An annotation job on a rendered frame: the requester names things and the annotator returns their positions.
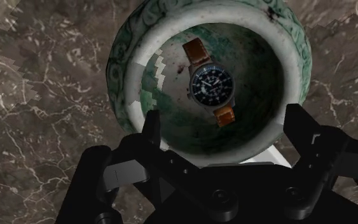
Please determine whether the brown strap wristwatch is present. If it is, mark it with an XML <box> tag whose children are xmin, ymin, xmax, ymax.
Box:
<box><xmin>182</xmin><ymin>37</ymin><xmax>237</xmax><ymax>129</ymax></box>

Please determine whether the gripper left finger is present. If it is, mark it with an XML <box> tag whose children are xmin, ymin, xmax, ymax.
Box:
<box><xmin>55</xmin><ymin>109</ymin><xmax>239</xmax><ymax>224</ymax></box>

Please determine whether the green and white ceramic bowl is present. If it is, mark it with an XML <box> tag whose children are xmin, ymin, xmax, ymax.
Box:
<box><xmin>106</xmin><ymin>0</ymin><xmax>313</xmax><ymax>168</ymax></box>

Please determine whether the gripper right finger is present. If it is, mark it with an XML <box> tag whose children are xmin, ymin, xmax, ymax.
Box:
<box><xmin>277</xmin><ymin>103</ymin><xmax>358</xmax><ymax>220</ymax></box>

